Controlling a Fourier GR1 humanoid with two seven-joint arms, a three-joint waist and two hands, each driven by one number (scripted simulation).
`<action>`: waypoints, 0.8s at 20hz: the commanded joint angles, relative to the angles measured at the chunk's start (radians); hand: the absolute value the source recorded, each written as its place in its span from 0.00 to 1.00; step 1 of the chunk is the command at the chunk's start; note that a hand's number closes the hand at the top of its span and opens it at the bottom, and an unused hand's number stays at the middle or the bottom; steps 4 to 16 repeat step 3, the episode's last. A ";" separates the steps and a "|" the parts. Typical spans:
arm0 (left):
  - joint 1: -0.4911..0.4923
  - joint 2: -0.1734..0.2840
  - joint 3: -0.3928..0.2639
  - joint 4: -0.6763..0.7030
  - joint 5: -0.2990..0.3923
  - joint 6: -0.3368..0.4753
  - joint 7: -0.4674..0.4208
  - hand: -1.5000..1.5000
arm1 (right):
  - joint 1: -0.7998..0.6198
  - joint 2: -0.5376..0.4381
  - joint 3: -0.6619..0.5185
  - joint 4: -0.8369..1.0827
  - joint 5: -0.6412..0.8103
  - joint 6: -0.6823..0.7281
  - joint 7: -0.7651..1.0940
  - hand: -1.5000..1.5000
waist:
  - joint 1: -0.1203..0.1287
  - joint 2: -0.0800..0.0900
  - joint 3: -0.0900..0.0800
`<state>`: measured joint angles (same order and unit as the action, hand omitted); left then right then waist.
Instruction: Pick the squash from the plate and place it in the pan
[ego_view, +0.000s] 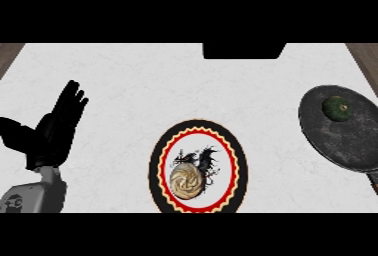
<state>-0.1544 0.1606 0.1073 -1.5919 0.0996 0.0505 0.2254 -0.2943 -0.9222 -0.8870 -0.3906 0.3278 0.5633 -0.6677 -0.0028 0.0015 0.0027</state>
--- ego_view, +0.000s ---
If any dark green round squash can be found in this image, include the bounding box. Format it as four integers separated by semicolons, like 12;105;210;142
321;95;355;122

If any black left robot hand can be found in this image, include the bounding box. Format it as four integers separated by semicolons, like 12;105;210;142
0;79;91;171

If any black red patterned plate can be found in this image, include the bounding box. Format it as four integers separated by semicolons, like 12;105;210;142
148;119;250;214

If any dark grey frying pan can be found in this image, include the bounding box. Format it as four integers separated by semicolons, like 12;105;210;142
297;84;378;196

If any beige swirled squash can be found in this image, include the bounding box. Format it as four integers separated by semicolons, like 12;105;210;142
169;162;206;201

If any black appliance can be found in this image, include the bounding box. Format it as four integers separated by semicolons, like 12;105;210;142
203;43;289;61

